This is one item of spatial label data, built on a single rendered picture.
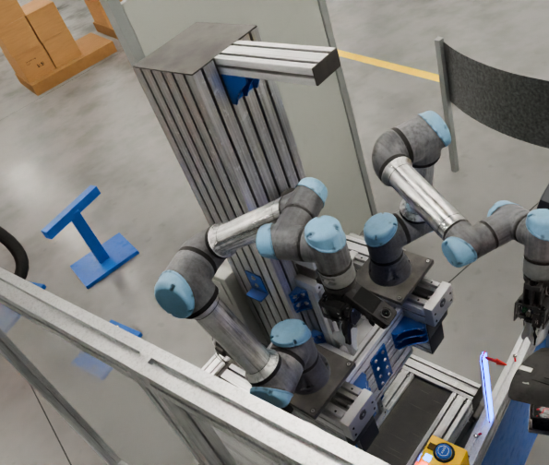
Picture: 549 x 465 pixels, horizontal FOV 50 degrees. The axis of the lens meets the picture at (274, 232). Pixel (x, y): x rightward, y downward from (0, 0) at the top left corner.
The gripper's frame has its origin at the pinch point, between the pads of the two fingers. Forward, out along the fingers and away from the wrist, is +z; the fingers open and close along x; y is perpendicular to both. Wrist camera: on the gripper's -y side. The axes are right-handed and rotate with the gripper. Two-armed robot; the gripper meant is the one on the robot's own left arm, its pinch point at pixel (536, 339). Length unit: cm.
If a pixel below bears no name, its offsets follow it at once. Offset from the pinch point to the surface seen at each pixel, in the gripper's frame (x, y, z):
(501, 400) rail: -13.0, -15.6, 38.3
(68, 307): -37, 96, -52
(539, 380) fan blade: 2.3, 2.2, 10.4
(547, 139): -58, -182, 11
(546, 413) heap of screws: -0.5, -18.6, 39.3
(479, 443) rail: -13.1, -0.3, 43.1
